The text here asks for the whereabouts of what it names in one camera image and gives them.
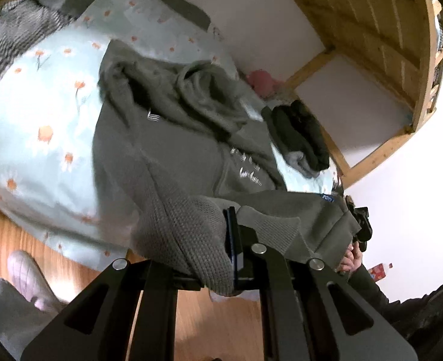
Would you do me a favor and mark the grey-green knit hoodie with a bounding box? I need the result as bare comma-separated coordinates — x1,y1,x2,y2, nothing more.
93,40,358,296

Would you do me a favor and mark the black sleeved right forearm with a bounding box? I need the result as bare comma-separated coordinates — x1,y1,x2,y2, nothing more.
348,266,443,358

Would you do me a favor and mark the person's right hand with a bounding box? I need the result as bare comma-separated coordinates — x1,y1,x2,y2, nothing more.
336,241,362,274

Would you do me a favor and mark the red packet on floor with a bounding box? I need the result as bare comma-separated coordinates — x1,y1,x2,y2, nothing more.
368,263,393,282

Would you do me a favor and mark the black folded garment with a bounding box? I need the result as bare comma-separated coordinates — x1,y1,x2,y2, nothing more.
261,100,330,178

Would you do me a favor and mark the grey slipper foot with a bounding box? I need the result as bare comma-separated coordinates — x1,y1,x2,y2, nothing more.
7,250,66,313

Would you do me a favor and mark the grey trouser leg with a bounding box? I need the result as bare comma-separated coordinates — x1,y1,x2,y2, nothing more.
0,278,63,360

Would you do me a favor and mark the pink plush toy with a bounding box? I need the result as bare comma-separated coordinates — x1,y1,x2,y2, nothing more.
247,69,283,98

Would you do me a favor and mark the light blue floral duvet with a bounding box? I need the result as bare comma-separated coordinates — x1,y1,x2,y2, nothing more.
0,0,343,272

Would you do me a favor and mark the checkered bed sheet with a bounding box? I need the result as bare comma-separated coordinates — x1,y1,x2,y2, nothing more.
0,0,74,78

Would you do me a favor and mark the wooden bunk bed frame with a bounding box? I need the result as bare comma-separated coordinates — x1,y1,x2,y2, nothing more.
0,0,443,189

